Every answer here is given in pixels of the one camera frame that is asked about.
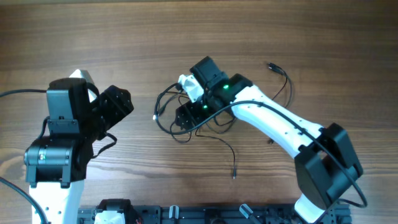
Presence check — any black USB cable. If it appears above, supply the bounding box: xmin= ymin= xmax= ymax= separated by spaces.
xmin=152 ymin=82 xmax=238 ymax=180

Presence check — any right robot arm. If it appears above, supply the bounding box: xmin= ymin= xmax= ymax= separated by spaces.
xmin=175 ymin=57 xmax=363 ymax=223

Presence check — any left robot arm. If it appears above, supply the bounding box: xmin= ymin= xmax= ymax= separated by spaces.
xmin=24 ymin=78 xmax=134 ymax=223

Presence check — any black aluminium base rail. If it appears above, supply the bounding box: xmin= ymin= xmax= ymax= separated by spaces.
xmin=76 ymin=203 xmax=352 ymax=224

